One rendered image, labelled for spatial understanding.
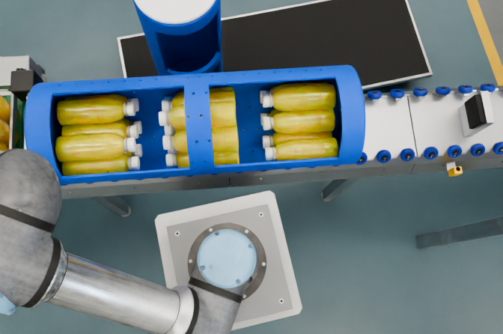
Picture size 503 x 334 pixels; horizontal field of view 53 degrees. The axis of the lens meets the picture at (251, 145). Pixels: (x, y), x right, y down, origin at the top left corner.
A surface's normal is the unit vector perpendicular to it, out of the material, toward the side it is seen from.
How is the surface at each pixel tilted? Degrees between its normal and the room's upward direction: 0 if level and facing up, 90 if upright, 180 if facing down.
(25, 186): 29
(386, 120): 0
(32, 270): 39
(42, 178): 56
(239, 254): 8
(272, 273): 1
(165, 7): 0
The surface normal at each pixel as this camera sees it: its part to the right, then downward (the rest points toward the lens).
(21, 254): 0.74, 0.00
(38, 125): 0.05, -0.13
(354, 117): 0.07, 0.11
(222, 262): 0.09, -0.39
